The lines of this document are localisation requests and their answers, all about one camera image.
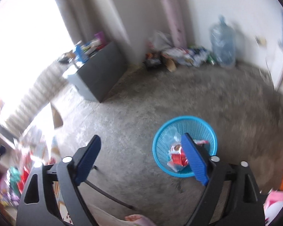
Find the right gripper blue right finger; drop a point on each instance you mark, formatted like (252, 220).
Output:
(197, 157)

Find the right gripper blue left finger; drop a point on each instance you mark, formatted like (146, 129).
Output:
(84, 159)

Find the red white snack bag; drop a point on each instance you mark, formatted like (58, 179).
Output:
(178, 161)

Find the blue mesh trash basket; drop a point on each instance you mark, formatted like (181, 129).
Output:
(188, 131)

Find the green plastic bag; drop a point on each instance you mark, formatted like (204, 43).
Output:
(14, 178)

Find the grey cabinet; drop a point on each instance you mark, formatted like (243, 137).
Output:
(95, 78)

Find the blue bottle on cabinet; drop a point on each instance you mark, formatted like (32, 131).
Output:
(82, 57)

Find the floor clutter pile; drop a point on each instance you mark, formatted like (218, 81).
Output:
(163, 52)

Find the large water jug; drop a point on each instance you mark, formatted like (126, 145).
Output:
(222, 39)

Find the pink flat box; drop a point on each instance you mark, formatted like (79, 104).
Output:
(175, 22)

